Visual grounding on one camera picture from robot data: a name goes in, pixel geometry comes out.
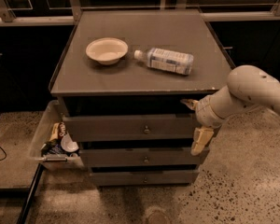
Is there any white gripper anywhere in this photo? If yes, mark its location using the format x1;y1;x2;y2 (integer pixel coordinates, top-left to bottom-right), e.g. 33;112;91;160
180;95;224;156

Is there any grey top drawer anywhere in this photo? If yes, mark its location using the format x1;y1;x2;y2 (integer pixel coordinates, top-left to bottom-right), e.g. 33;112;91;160
63;113;202;142

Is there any grey drawer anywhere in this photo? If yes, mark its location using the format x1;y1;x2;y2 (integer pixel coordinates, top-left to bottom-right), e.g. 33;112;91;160
90;170;199;186
63;113;202;142
79;147;209;167

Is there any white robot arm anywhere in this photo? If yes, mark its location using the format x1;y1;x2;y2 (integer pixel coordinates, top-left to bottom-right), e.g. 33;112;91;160
181;65;280;156

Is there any grey middle drawer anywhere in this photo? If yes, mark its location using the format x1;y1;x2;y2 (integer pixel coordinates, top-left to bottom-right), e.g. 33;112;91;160
79;147;209;167

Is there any grey drawer cabinet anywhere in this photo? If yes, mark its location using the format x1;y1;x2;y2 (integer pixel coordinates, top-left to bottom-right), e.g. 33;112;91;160
50;10;234;174

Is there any grey bottom drawer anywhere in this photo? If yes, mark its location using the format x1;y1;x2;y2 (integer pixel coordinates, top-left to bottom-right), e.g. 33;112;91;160
90;170;199;186

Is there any clear plastic water bottle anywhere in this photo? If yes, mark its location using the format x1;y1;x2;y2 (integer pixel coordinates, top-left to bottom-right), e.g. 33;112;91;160
133;48;194;76

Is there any white bowl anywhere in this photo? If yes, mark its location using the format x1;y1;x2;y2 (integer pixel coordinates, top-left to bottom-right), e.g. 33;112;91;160
86;37;128;65

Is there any white cup in bin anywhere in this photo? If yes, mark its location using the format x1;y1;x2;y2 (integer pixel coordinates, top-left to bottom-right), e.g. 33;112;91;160
61;134;78;152

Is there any snack bag in bin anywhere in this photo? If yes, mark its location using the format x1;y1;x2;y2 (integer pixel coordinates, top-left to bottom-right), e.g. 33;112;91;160
49;122;67;140

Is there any clear plastic storage bin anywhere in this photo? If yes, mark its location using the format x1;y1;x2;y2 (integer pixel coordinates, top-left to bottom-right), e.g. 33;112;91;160
29;100;84;171

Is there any dark chip bag in bin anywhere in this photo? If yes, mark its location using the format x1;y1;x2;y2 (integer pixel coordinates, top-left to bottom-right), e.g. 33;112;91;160
41;139;65;156

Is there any metal railing frame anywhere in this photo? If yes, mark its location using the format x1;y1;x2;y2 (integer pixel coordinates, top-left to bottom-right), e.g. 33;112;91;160
0;0;280;28

